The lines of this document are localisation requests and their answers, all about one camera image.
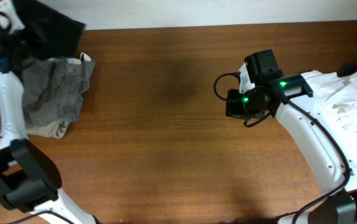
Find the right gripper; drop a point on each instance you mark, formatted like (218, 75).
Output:
(232, 108)

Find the black shorts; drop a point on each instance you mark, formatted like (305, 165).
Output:
(47, 34)

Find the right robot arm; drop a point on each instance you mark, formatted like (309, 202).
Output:
(319, 111)

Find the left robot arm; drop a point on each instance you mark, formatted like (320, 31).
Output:
(29, 180)

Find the white crumpled shirt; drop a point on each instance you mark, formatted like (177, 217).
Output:
(338, 98)

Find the dark green garment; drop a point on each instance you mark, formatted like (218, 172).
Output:
(347, 69)

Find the grey folded shorts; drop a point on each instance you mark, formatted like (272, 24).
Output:
(54, 93)

